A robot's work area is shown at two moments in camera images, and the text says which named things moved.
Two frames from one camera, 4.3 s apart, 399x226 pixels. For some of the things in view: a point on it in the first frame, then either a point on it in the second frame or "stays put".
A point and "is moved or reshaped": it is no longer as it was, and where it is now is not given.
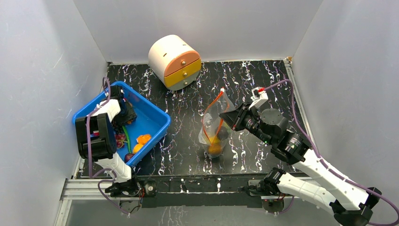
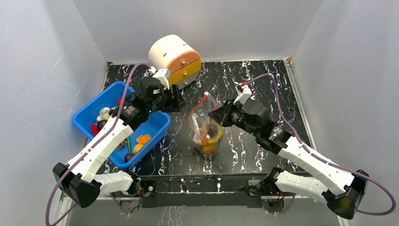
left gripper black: x=131 y=116 -> x=176 y=103
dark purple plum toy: x=223 y=133 -> x=212 y=130
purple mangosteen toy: x=128 y=157 stays put
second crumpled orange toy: x=142 y=139 stays put
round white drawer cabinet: x=174 y=62 stays put
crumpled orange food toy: x=137 y=147 stays put
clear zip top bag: x=215 y=131 is moved or reshaped
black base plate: x=202 y=190 stays put
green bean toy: x=126 y=135 stays put
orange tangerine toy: x=214 y=149 is moved or reshaped
